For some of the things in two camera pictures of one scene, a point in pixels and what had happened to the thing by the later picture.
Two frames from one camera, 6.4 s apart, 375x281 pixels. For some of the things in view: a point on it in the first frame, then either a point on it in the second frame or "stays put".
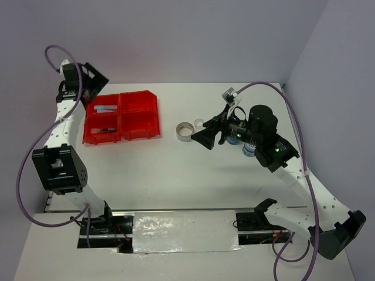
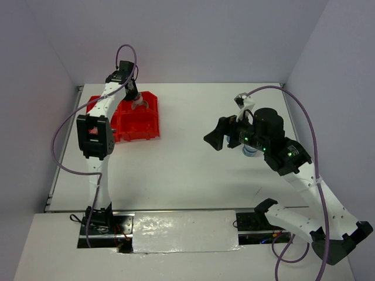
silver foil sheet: [187, 231] stays put
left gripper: [99, 81] → [135, 96]
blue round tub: [248, 150] stays put
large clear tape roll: [184, 131] → [139, 101]
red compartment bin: [122, 116] stays put
